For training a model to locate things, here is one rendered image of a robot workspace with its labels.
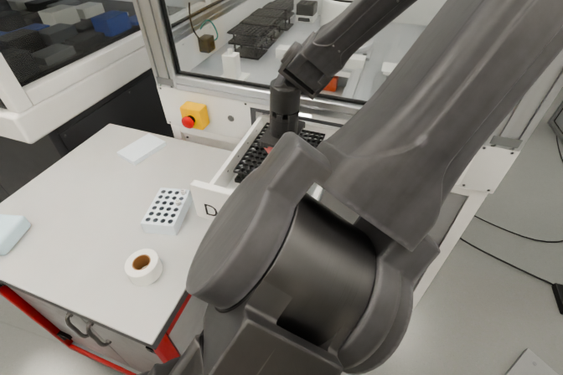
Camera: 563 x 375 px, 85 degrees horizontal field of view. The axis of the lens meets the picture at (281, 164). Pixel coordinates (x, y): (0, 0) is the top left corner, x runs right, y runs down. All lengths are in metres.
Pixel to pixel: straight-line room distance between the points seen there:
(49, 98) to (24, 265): 0.56
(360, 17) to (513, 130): 0.54
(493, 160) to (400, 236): 0.77
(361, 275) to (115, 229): 0.79
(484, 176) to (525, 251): 1.18
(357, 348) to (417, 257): 0.06
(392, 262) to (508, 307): 1.67
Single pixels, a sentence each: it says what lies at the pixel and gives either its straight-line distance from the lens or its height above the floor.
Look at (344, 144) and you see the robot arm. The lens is 0.16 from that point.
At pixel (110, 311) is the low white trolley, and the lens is 0.78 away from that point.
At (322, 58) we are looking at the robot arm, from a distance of 0.50.
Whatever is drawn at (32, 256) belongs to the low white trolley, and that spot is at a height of 0.76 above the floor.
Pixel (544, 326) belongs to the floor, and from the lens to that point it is 1.88.
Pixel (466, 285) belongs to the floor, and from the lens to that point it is 1.81.
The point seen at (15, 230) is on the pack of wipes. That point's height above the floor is 0.79.
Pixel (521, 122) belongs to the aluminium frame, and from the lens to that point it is 0.88.
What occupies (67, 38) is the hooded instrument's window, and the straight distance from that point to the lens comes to 1.33.
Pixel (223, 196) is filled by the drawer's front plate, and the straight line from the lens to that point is 0.67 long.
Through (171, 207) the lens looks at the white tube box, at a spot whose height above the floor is 0.80.
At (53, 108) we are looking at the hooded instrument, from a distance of 1.28.
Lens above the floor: 1.40
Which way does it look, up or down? 41 degrees down
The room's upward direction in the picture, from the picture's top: straight up
